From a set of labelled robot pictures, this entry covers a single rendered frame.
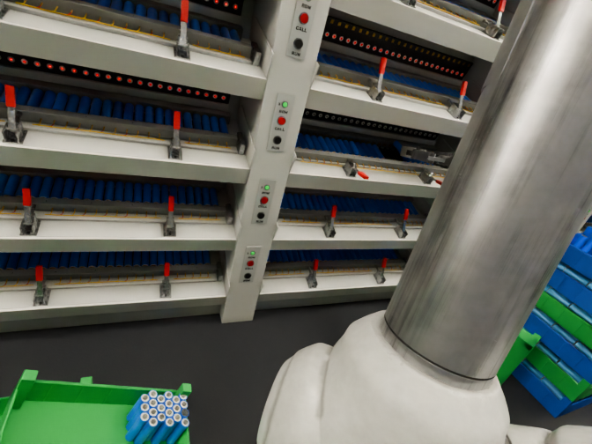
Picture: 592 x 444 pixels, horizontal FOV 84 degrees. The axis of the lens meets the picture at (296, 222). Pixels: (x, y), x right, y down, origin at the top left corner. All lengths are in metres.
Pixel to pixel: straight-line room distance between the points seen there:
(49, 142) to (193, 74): 0.29
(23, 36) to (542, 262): 0.72
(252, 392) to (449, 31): 0.96
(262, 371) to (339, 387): 0.65
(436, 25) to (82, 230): 0.89
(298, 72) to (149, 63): 0.28
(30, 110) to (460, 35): 0.90
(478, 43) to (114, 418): 1.13
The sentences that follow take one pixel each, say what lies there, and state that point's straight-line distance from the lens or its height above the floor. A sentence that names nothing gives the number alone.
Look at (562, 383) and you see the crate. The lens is 1.31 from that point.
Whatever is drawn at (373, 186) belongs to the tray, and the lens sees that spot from 0.93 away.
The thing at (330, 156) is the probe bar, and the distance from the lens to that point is 0.87.
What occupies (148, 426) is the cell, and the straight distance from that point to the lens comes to 0.77.
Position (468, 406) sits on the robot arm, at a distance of 0.31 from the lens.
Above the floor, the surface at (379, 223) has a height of 0.32.
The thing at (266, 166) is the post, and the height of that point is 0.50.
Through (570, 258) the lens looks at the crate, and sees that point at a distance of 1.23.
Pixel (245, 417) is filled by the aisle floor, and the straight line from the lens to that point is 0.89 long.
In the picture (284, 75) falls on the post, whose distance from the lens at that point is 0.72.
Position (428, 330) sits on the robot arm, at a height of 0.60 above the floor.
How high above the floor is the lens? 0.76
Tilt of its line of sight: 28 degrees down
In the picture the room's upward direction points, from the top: 16 degrees clockwise
